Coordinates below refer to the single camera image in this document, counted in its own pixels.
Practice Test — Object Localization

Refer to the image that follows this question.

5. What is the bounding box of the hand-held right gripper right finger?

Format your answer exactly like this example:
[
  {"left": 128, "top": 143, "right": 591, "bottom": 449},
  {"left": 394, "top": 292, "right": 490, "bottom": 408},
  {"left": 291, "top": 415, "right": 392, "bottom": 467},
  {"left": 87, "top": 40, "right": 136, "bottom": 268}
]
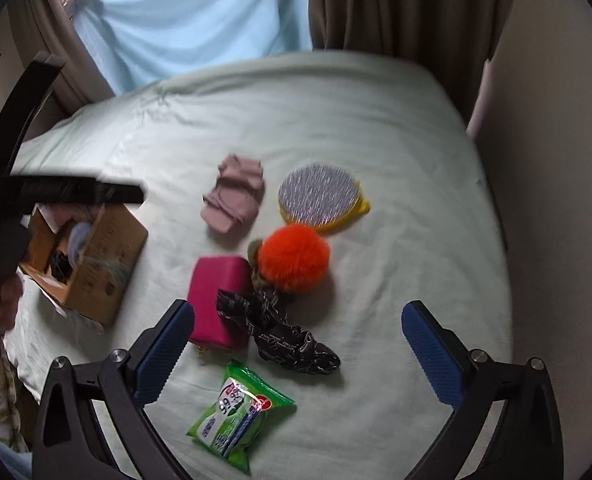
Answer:
[{"left": 401, "top": 300, "right": 565, "bottom": 480}]

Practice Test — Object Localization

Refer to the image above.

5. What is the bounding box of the olive green scrunchie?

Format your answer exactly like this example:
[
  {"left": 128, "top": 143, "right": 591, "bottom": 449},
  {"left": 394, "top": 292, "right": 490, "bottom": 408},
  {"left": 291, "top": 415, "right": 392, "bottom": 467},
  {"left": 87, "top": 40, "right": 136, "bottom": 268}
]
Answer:
[{"left": 246, "top": 238, "right": 277, "bottom": 291}]

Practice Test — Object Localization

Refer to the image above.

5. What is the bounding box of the grey fluffy soft item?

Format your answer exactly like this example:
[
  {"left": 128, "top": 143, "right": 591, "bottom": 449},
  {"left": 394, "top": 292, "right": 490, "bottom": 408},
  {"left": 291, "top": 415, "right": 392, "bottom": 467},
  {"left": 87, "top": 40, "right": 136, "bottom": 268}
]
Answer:
[{"left": 66, "top": 221, "right": 96, "bottom": 261}]

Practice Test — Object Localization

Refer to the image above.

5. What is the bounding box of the light blue hanging cloth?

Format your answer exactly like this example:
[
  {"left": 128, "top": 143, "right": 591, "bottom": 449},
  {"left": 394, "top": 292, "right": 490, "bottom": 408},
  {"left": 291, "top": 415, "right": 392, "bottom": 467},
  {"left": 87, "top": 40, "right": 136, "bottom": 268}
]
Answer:
[{"left": 70, "top": 0, "right": 313, "bottom": 97}]

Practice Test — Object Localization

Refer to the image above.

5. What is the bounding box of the black patterned scarf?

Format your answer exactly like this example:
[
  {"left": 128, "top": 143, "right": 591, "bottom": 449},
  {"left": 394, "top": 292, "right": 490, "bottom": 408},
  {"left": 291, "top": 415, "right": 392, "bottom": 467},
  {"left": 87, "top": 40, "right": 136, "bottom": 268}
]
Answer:
[{"left": 216, "top": 287, "right": 341, "bottom": 376}]

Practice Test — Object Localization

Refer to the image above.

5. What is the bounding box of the green wet wipes packet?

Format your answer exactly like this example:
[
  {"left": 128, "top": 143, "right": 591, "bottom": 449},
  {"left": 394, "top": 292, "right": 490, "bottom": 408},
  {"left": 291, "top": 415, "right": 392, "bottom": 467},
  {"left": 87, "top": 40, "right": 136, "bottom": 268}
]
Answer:
[{"left": 186, "top": 359, "right": 297, "bottom": 476}]

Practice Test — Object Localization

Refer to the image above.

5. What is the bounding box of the brown cardboard box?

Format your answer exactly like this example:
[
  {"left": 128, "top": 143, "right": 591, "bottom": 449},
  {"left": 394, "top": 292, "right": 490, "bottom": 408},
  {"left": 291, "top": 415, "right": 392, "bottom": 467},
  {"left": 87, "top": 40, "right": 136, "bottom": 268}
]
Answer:
[{"left": 18, "top": 202, "right": 149, "bottom": 327}]

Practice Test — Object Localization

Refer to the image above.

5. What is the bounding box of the person's left hand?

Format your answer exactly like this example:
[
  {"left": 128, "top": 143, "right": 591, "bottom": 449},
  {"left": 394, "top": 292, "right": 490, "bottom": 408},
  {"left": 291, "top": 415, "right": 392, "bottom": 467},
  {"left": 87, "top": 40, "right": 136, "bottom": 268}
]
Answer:
[{"left": 0, "top": 275, "right": 25, "bottom": 333}]

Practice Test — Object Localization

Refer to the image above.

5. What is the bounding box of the orange fluffy pompom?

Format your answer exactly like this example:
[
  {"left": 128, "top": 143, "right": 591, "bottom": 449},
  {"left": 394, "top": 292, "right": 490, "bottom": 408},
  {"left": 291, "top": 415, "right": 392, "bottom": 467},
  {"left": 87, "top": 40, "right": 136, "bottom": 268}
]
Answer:
[{"left": 257, "top": 225, "right": 333, "bottom": 293}]

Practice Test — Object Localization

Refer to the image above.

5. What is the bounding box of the brown curtain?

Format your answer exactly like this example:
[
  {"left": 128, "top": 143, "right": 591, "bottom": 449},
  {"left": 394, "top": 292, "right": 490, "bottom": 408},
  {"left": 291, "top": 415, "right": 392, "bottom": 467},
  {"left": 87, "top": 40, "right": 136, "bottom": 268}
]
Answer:
[
  {"left": 34, "top": 0, "right": 117, "bottom": 117},
  {"left": 301, "top": 0, "right": 518, "bottom": 111}
]

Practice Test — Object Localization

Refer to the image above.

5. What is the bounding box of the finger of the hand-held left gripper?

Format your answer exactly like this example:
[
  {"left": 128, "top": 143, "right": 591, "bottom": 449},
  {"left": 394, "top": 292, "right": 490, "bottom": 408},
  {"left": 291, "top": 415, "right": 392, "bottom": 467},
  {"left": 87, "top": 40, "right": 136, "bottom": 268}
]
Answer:
[
  {"left": 10, "top": 175, "right": 145, "bottom": 206},
  {"left": 0, "top": 54, "right": 67, "bottom": 177}
]

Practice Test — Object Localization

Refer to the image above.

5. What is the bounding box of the dark cloth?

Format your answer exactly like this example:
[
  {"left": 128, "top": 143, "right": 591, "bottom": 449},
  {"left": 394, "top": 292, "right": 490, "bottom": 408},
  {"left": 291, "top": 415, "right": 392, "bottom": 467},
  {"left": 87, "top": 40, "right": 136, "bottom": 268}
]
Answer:
[{"left": 48, "top": 250, "right": 79, "bottom": 281}]

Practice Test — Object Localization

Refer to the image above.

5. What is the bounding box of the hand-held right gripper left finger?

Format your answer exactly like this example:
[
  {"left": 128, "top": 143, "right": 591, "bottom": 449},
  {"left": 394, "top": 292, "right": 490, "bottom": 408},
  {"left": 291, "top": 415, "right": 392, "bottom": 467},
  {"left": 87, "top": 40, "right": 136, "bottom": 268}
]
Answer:
[{"left": 30, "top": 299, "right": 197, "bottom": 480}]

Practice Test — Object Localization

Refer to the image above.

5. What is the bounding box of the round silver yellow scrubber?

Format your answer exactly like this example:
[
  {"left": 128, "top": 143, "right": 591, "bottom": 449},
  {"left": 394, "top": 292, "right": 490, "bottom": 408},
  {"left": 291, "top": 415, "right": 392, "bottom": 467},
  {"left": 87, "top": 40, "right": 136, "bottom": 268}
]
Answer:
[{"left": 277, "top": 161, "right": 371, "bottom": 233}]

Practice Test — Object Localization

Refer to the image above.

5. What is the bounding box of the magenta pink pouch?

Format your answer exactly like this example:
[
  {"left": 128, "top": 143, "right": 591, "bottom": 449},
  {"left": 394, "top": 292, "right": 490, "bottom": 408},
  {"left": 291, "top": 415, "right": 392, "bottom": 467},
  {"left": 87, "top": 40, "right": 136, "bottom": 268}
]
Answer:
[{"left": 186, "top": 256, "right": 255, "bottom": 351}]

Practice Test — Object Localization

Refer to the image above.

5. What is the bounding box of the pale pink folded cloth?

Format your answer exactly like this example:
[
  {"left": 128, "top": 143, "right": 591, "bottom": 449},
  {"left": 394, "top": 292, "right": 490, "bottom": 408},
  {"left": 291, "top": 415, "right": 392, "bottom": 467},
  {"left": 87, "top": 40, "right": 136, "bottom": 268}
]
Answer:
[{"left": 200, "top": 154, "right": 267, "bottom": 235}]

